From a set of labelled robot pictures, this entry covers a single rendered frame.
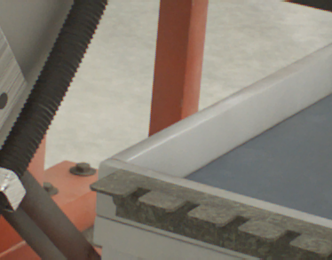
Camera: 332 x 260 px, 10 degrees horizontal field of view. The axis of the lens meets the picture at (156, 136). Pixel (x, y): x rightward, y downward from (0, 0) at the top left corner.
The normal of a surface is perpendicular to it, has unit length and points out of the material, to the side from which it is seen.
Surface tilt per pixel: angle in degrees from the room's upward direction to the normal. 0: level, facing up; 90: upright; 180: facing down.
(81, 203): 90
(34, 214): 90
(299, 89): 90
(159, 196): 0
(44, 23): 90
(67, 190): 0
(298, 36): 0
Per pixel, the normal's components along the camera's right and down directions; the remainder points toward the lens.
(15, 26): 0.86, 0.24
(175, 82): -0.50, 0.26
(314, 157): 0.08, -0.94
